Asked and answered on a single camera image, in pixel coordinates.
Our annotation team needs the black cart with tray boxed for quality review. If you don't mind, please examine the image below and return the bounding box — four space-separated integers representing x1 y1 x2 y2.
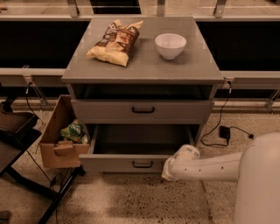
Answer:
0 87 86 224

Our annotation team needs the metal railing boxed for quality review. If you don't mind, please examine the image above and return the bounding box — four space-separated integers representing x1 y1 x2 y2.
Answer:
0 0 280 115

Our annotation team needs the green snack bag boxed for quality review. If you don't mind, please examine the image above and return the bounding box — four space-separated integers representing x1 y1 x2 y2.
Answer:
59 119 88 144

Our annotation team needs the cardboard box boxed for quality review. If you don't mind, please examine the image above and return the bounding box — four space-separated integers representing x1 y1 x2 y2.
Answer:
39 95 89 168

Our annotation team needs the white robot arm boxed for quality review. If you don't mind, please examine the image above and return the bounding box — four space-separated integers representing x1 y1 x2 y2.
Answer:
162 132 280 224

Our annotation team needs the grey drawer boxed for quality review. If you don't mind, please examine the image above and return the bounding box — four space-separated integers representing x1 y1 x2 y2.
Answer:
80 124 194 173
72 100 214 124

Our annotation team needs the grey top drawer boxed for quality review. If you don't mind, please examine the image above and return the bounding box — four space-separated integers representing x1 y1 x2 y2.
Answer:
72 100 214 124

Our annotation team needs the white bowl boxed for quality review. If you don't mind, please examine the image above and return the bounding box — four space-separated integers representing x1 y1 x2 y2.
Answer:
155 33 186 60

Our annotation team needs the yellow brown chip bag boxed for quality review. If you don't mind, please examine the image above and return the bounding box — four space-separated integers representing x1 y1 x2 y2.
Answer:
86 19 144 67

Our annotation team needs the black power adapter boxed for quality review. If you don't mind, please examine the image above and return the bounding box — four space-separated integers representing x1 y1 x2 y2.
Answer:
219 126 230 139

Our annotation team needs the grey drawer cabinet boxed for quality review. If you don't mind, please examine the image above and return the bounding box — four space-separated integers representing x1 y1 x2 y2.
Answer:
62 15 223 143

